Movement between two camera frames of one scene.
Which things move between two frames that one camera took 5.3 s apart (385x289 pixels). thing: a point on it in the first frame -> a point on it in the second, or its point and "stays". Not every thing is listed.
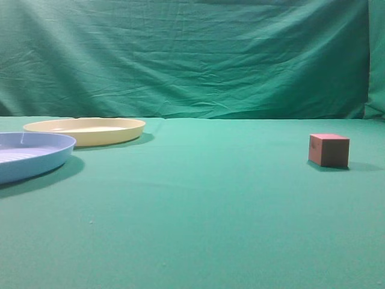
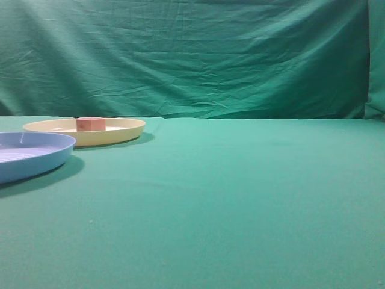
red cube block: (334, 149) -> (91, 124)
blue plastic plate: (25, 155) stays
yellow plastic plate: (90, 132) stays
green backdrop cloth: (193, 59) stays
